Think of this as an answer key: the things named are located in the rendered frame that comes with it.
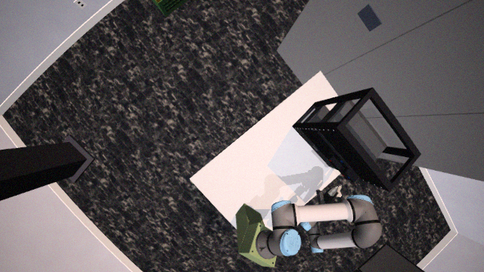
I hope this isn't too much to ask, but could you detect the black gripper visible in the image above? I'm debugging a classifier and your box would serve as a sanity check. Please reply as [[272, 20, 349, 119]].
[[324, 184, 342, 204]]

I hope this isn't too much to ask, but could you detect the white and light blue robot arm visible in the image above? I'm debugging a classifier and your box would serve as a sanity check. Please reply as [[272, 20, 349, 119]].
[[256, 190, 382, 259]]

